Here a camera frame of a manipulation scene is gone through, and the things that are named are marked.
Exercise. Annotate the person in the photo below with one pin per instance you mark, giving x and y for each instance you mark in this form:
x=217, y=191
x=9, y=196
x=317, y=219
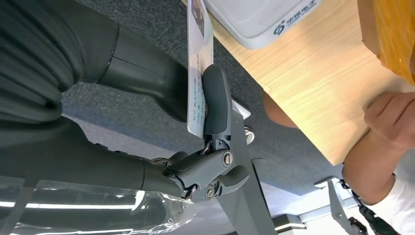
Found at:
x=395, y=207

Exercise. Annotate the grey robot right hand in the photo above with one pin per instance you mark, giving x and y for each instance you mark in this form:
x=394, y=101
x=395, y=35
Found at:
x=81, y=168

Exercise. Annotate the wooden organizer box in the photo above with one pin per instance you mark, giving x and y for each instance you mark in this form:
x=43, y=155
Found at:
x=392, y=32

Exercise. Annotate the grey metal stand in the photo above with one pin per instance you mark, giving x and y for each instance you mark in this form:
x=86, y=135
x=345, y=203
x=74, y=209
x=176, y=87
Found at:
x=337, y=207

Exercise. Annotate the grey kiosk stand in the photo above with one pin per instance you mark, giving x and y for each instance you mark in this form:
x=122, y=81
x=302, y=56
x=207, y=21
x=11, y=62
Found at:
x=248, y=215

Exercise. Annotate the white card reader with QR sticker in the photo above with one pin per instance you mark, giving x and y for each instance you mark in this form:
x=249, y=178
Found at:
x=256, y=19

